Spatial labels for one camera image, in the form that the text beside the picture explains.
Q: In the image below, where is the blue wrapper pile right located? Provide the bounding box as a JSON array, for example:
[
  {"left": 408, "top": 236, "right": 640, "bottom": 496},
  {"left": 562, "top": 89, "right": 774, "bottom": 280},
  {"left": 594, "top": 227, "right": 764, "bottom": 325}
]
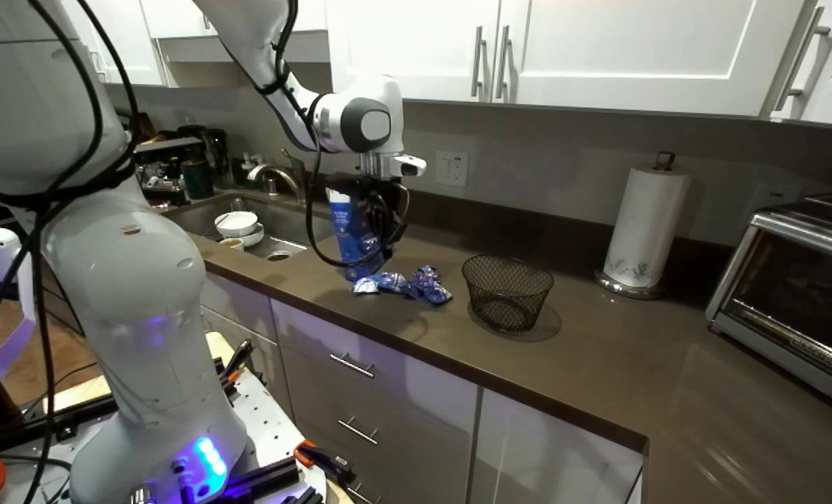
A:
[{"left": 408, "top": 266, "right": 454, "bottom": 307}]

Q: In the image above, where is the silver cabinet handle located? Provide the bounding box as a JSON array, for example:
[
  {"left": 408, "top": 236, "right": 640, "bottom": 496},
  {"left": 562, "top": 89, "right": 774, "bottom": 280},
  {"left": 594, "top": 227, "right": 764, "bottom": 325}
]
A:
[
  {"left": 470, "top": 26, "right": 489, "bottom": 100},
  {"left": 769, "top": 2, "right": 832, "bottom": 124},
  {"left": 495, "top": 26, "right": 514, "bottom": 103}
]

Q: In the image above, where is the silver cabinet handle far right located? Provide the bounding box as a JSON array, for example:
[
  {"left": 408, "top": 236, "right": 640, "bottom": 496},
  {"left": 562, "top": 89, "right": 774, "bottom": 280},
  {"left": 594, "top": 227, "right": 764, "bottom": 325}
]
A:
[{"left": 769, "top": 2, "right": 832, "bottom": 124}]

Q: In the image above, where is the drawer handle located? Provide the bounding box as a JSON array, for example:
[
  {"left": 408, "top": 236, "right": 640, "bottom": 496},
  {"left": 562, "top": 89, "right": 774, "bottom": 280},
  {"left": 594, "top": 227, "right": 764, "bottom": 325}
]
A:
[
  {"left": 328, "top": 353, "right": 374, "bottom": 377},
  {"left": 337, "top": 418, "right": 380, "bottom": 448}
]

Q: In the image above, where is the blue cardboard box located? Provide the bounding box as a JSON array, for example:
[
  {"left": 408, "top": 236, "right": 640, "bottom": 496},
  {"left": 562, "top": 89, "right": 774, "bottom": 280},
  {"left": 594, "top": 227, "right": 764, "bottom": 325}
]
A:
[{"left": 324, "top": 188, "right": 374, "bottom": 280}]

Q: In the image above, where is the white paper towel roll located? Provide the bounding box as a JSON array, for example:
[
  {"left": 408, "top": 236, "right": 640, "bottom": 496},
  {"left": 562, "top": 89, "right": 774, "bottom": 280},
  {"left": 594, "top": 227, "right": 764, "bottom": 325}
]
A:
[{"left": 600, "top": 150, "right": 690, "bottom": 297}]

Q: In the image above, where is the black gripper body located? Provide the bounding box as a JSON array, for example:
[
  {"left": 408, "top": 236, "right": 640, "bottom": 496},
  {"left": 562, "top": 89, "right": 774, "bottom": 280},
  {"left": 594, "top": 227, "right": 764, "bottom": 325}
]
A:
[{"left": 349, "top": 153, "right": 426, "bottom": 237}]

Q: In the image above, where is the black wire mesh basket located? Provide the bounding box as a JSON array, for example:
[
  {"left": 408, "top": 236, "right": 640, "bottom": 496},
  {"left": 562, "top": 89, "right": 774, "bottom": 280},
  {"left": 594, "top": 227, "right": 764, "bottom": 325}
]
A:
[{"left": 461, "top": 254, "right": 555, "bottom": 334}]

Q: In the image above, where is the blue wrapper pile left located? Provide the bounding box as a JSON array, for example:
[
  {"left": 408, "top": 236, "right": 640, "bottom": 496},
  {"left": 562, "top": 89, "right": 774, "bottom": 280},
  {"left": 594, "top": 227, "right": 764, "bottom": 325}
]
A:
[{"left": 353, "top": 272, "right": 408, "bottom": 297}]

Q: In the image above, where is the black coffee machine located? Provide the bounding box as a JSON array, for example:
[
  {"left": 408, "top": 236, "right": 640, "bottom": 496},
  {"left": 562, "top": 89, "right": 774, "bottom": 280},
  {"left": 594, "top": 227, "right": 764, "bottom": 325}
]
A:
[{"left": 126, "top": 112, "right": 227, "bottom": 203}]

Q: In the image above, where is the black screwdriver tool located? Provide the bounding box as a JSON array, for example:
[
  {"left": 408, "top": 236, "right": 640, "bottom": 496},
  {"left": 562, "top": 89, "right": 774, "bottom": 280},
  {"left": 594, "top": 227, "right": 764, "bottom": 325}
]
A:
[{"left": 219, "top": 338, "right": 255, "bottom": 384}]

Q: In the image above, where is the blue wrapper pile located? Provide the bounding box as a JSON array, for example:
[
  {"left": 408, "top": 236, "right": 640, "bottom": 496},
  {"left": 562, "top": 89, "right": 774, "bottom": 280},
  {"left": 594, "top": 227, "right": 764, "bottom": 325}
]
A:
[
  {"left": 353, "top": 272, "right": 408, "bottom": 297},
  {"left": 408, "top": 266, "right": 454, "bottom": 307}
]

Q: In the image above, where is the drawer handle upper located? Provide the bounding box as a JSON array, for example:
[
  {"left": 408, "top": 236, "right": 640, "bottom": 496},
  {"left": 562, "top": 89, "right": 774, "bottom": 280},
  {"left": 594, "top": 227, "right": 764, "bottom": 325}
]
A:
[{"left": 328, "top": 353, "right": 374, "bottom": 377}]

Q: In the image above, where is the silver cabinet handle left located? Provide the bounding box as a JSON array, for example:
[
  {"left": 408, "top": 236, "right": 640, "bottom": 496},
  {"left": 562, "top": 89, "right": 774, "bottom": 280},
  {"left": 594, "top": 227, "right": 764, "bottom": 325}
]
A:
[{"left": 470, "top": 26, "right": 489, "bottom": 100}]

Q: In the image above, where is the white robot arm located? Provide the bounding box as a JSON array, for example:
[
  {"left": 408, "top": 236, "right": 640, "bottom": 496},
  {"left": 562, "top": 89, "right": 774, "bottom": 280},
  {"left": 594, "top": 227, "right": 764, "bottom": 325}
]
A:
[{"left": 0, "top": 0, "right": 253, "bottom": 504}]

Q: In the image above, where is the chrome sink faucet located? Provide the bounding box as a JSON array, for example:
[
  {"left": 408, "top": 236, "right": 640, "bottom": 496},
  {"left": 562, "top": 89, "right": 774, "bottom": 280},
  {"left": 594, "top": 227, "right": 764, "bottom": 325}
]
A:
[{"left": 246, "top": 157, "right": 302, "bottom": 196}]

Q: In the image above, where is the silver toaster oven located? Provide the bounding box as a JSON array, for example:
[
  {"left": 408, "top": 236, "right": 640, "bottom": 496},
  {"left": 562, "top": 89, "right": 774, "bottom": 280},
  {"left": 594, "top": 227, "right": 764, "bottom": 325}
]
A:
[{"left": 706, "top": 192, "right": 832, "bottom": 399}]

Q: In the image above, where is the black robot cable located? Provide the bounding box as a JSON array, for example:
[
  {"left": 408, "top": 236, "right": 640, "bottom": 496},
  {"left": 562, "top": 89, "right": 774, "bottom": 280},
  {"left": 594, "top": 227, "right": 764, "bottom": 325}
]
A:
[{"left": 0, "top": 0, "right": 142, "bottom": 504}]

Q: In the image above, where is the white bowl in sink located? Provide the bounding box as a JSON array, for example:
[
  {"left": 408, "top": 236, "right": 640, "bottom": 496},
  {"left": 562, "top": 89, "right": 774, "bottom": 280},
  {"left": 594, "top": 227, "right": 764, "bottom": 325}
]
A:
[{"left": 213, "top": 209, "right": 262, "bottom": 247}]

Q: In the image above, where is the wall power outlet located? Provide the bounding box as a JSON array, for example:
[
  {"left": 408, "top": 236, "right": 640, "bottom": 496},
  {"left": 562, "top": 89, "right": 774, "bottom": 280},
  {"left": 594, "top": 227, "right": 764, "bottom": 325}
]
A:
[{"left": 436, "top": 150, "right": 468, "bottom": 188}]

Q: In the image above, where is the drawer handle lower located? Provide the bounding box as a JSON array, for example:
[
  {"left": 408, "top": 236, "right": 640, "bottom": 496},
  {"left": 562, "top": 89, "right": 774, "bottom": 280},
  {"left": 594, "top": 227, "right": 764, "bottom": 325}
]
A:
[{"left": 337, "top": 418, "right": 380, "bottom": 448}]

